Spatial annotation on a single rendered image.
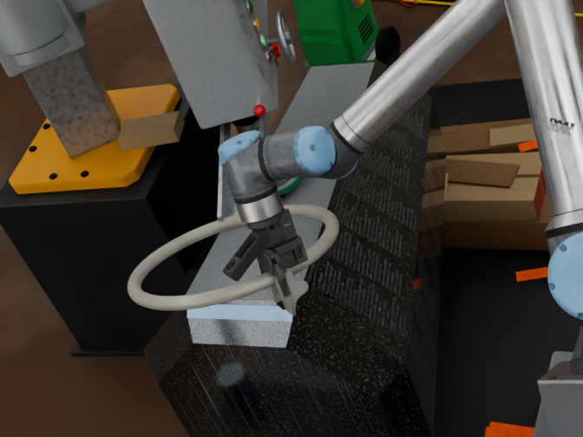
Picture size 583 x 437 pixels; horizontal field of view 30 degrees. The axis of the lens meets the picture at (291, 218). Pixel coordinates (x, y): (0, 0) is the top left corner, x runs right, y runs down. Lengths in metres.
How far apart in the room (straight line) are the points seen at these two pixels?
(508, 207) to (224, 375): 1.23
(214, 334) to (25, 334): 1.64
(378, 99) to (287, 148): 0.21
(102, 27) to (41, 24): 2.77
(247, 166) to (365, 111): 0.26
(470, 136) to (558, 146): 2.30
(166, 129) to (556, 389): 1.87
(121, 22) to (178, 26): 3.35
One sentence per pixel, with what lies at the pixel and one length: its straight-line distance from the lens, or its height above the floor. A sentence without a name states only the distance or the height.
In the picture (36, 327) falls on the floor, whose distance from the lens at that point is 4.39.
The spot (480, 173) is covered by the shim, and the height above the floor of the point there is 0.26.
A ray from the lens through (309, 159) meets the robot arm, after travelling 2.04.
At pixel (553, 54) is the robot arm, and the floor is 1.61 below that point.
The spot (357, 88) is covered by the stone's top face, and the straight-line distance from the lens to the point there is 3.38.
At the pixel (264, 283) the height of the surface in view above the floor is 1.24.
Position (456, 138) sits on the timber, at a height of 0.13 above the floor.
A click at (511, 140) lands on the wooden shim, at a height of 0.14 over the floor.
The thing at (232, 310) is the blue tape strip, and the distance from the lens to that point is 2.83.
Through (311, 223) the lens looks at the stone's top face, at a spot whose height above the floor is 0.81.
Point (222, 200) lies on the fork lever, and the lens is 2.67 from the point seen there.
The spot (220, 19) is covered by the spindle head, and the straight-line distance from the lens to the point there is 2.72.
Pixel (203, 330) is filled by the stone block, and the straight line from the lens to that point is 2.88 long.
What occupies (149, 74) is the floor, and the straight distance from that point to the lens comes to 5.51.
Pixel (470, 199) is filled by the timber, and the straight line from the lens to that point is 3.71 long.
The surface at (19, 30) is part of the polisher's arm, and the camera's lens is 3.36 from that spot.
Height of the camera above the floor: 2.70
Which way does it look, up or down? 39 degrees down
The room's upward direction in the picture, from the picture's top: 23 degrees counter-clockwise
